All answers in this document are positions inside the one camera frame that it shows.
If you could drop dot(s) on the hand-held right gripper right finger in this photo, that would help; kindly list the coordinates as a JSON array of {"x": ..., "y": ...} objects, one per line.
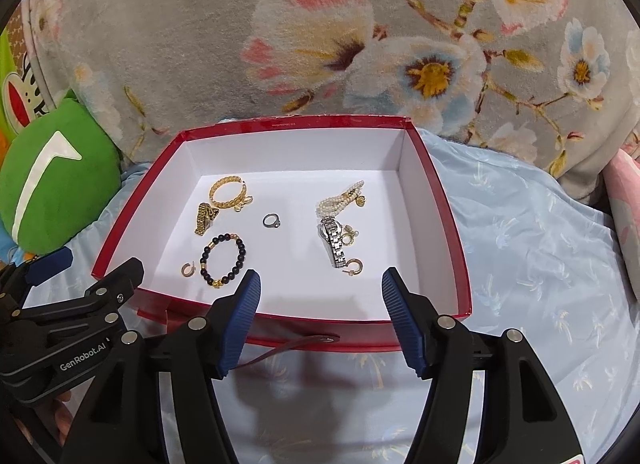
[{"x": 400, "y": 309}]

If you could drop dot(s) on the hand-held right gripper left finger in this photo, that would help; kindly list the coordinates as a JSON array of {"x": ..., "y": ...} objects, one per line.
[{"x": 245, "y": 309}]

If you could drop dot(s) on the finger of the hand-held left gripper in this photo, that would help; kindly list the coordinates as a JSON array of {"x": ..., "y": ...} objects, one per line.
[
  {"x": 50, "y": 264},
  {"x": 115, "y": 284}
]

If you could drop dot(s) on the red cardboard box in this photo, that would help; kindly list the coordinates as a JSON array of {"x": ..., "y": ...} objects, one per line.
[{"x": 300, "y": 289}]

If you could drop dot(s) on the small gold hoop earring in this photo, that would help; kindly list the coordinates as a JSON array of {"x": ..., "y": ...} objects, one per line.
[{"x": 361, "y": 264}]

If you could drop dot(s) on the ribbed gold hoop earring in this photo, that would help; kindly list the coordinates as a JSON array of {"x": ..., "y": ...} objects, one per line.
[{"x": 183, "y": 270}]

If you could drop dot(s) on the gold link watch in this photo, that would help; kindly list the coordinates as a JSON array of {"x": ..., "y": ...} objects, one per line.
[{"x": 202, "y": 219}]

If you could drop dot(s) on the silver link watch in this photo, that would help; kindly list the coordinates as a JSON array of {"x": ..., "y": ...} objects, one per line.
[{"x": 330, "y": 231}]

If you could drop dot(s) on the person's left hand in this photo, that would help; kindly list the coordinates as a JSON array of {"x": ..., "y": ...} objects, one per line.
[{"x": 64, "y": 419}]

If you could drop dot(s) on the green round pillow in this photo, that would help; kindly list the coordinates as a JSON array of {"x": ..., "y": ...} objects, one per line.
[{"x": 75, "y": 194}]

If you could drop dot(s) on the colourful cartoon cushion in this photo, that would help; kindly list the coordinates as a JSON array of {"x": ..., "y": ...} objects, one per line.
[{"x": 25, "y": 89}]

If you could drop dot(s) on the pink cartoon pillow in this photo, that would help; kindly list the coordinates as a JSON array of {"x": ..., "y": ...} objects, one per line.
[{"x": 625, "y": 204}]

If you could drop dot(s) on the floral grey blanket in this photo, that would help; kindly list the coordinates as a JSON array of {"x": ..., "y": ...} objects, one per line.
[{"x": 200, "y": 44}]

